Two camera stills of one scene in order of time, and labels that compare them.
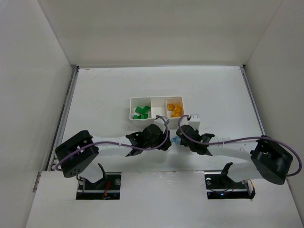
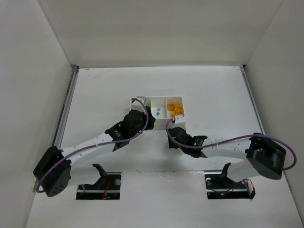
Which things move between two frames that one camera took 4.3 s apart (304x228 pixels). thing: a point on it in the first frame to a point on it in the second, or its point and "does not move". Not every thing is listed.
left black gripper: (165, 141) to (149, 119)
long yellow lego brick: (170, 107) does not move
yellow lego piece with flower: (176, 110) does not move
